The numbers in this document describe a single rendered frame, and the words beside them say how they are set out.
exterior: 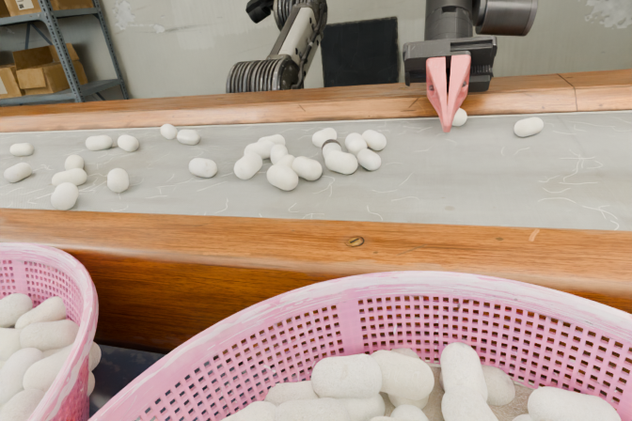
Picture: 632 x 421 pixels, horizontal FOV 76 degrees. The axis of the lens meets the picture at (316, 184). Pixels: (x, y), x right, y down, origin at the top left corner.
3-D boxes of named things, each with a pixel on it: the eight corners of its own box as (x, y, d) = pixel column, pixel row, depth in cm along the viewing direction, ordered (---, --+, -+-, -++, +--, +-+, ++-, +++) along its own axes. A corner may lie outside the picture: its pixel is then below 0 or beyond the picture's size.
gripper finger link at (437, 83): (497, 110, 40) (495, 38, 44) (423, 112, 42) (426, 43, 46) (490, 145, 46) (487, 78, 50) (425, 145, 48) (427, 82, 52)
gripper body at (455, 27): (497, 48, 43) (496, -2, 46) (402, 54, 46) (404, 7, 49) (491, 85, 49) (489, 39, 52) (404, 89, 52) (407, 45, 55)
